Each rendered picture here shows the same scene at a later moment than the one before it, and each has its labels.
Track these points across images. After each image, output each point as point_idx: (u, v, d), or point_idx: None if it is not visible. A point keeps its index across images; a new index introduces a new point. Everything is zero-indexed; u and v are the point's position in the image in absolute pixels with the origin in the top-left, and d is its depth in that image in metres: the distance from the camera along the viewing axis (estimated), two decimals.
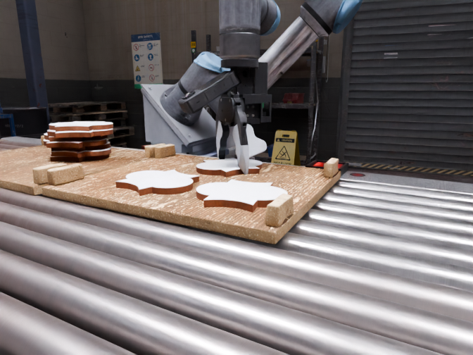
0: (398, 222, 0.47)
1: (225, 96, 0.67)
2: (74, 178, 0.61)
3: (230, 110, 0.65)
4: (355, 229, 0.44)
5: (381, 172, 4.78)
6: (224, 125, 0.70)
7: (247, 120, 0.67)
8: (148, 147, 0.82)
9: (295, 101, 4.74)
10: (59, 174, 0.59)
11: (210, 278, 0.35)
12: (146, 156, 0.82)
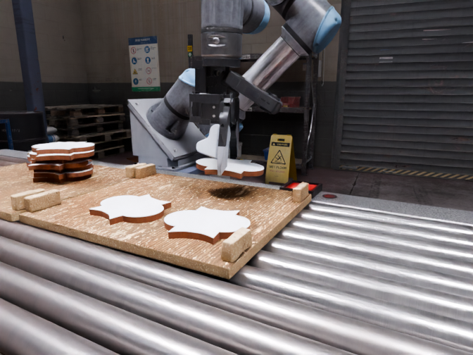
0: (352, 253, 0.49)
1: (236, 96, 0.67)
2: (51, 204, 0.64)
3: (238, 108, 0.70)
4: (309, 263, 0.47)
5: (376, 176, 4.80)
6: (231, 126, 0.67)
7: None
8: (128, 167, 0.84)
9: (291, 104, 4.76)
10: (35, 201, 0.61)
11: (162, 315, 0.38)
12: (127, 176, 0.85)
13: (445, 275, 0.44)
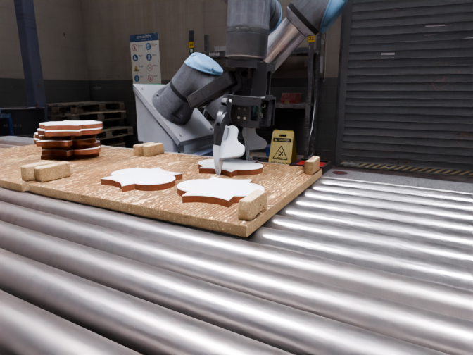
0: (368, 218, 0.49)
1: None
2: (61, 175, 0.63)
3: None
4: (326, 224, 0.46)
5: (378, 172, 4.80)
6: None
7: (238, 122, 0.65)
8: (136, 146, 0.84)
9: (293, 101, 4.76)
10: (46, 171, 0.61)
11: (181, 268, 0.37)
12: (134, 154, 0.84)
13: (465, 234, 0.43)
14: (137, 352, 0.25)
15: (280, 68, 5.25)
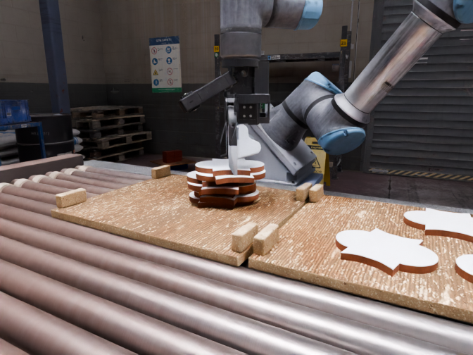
0: None
1: (224, 96, 0.67)
2: (274, 243, 0.52)
3: (225, 110, 0.66)
4: None
5: (409, 179, 4.68)
6: (226, 125, 0.70)
7: (243, 121, 0.66)
8: (301, 189, 0.72)
9: None
10: (267, 241, 0.49)
11: None
12: (297, 198, 0.73)
13: None
14: None
15: (306, 72, 5.13)
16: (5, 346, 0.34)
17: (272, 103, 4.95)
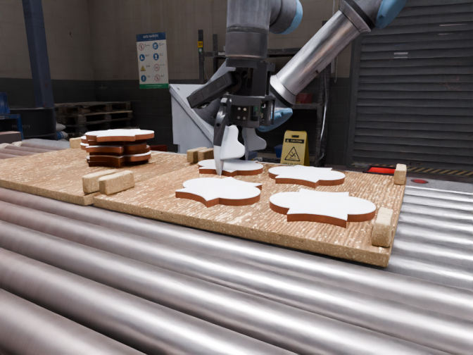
0: None
1: None
2: (126, 187, 0.56)
3: None
4: (465, 248, 0.39)
5: None
6: None
7: (238, 122, 0.65)
8: (191, 151, 0.77)
9: (304, 101, 4.69)
10: (111, 182, 0.54)
11: (329, 310, 0.30)
12: (188, 160, 0.77)
13: None
14: None
15: None
16: None
17: None
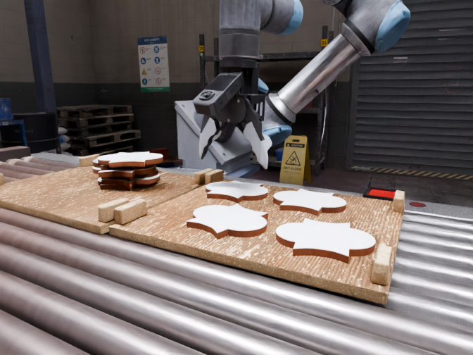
0: None
1: None
2: (139, 215, 0.60)
3: (239, 110, 0.66)
4: (458, 284, 0.42)
5: (390, 177, 4.76)
6: (223, 125, 0.69)
7: None
8: (198, 174, 0.80)
9: None
10: (126, 213, 0.57)
11: (333, 349, 0.33)
12: (195, 182, 0.81)
13: None
14: None
15: (291, 72, 5.21)
16: None
17: None
